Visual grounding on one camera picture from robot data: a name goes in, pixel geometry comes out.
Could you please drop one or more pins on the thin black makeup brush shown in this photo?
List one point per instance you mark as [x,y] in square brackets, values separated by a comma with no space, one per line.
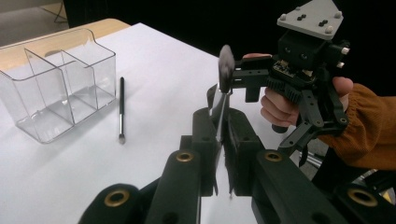
[221,115]

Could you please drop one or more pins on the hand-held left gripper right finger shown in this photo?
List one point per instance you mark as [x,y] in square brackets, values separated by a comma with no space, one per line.
[244,149]

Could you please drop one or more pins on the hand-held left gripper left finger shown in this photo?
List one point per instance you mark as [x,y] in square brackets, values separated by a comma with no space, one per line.
[204,146]

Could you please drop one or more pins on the clear acrylic organizer box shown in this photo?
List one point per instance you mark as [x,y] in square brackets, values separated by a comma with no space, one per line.
[56,93]

